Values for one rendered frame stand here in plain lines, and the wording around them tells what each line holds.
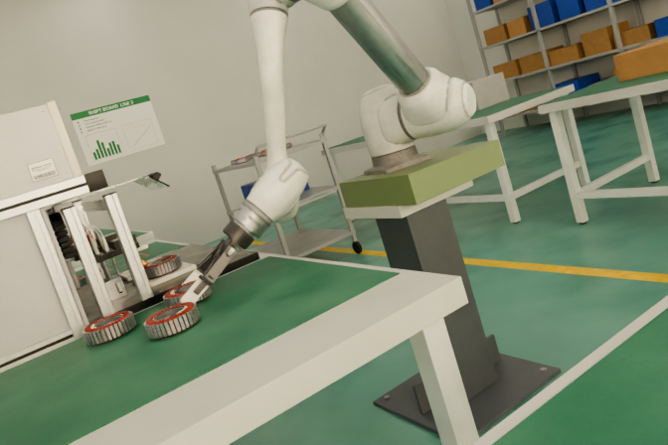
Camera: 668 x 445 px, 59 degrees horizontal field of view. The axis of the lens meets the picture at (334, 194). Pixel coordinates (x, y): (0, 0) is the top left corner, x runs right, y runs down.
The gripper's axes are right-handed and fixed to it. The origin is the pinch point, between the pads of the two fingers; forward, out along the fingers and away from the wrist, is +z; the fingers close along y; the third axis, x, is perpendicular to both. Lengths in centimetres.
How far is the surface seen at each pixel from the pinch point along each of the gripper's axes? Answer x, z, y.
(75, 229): -29.3, 5.8, -8.9
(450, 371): 35, -23, 53
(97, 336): -10.4, 17.8, 8.9
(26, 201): -41.5, 6.9, -5.7
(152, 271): -6.5, 4.6, -28.6
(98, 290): -15.5, 13.7, -9.7
